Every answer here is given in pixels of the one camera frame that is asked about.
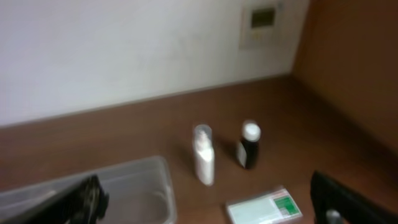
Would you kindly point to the wall control panel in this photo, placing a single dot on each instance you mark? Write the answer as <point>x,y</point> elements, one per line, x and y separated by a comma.
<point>260,23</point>

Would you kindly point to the dark brown syrup bottle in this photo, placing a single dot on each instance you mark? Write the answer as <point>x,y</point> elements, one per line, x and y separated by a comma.
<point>247,150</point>

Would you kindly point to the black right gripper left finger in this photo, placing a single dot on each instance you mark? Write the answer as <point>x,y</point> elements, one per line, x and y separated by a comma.
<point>84,202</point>

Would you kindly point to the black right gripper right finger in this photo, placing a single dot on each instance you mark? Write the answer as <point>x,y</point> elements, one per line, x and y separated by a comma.
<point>334,202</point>

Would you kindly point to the clear plastic container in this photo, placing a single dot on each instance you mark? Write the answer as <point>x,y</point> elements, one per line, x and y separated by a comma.
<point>140,191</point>

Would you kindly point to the white green medicine box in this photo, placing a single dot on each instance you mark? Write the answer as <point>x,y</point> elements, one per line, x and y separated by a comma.
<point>277,206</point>

